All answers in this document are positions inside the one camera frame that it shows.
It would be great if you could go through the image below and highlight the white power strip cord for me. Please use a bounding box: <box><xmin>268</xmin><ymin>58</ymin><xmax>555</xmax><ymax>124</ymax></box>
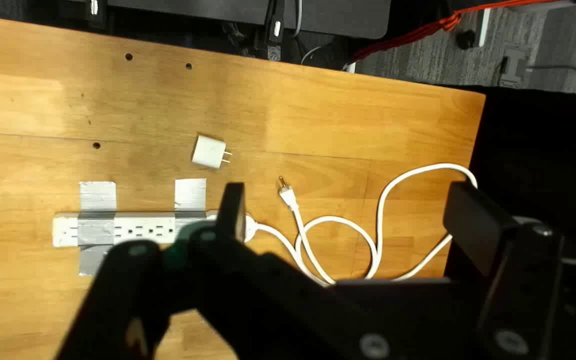
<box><xmin>244</xmin><ymin>161</ymin><xmax>480</xmax><ymax>287</ymax></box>

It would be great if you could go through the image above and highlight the white charger head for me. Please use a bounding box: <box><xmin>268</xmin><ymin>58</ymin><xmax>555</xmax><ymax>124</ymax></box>
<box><xmin>190</xmin><ymin>134</ymin><xmax>235</xmax><ymax>172</ymax></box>

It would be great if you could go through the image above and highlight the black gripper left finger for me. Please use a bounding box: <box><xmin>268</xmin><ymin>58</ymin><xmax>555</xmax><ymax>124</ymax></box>
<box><xmin>57</xmin><ymin>179</ymin><xmax>405</xmax><ymax>360</ymax></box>

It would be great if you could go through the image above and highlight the orange cable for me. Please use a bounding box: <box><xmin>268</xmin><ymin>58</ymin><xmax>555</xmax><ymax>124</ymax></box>
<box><xmin>348</xmin><ymin>0</ymin><xmax>559</xmax><ymax>66</ymax></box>

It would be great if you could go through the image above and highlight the thin black floor cable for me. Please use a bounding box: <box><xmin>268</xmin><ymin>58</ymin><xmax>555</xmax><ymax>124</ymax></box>
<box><xmin>525</xmin><ymin>61</ymin><xmax>576</xmax><ymax>95</ymax></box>

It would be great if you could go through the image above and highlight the white power strip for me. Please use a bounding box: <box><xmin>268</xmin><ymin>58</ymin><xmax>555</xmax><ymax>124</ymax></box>
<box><xmin>52</xmin><ymin>209</ymin><xmax>223</xmax><ymax>249</ymax></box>

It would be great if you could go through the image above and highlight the black flat panel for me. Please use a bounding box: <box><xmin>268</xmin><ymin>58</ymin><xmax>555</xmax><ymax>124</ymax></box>
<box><xmin>107</xmin><ymin>0</ymin><xmax>394</xmax><ymax>41</ymax></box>

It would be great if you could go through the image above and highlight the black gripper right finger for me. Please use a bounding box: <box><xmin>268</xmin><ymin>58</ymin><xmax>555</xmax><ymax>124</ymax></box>
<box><xmin>442</xmin><ymin>179</ymin><xmax>564</xmax><ymax>360</ymax></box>

